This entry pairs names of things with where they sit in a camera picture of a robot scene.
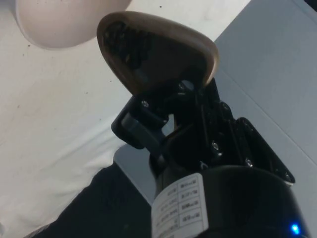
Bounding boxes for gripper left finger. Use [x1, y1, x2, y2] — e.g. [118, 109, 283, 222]
[110, 79, 197, 172]

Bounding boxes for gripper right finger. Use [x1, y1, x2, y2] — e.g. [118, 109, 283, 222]
[167, 78, 297, 184]

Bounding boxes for coffee beans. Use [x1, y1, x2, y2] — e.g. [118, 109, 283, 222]
[104, 21, 152, 73]

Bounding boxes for white bowl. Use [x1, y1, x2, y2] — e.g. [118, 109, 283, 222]
[15, 0, 132, 51]

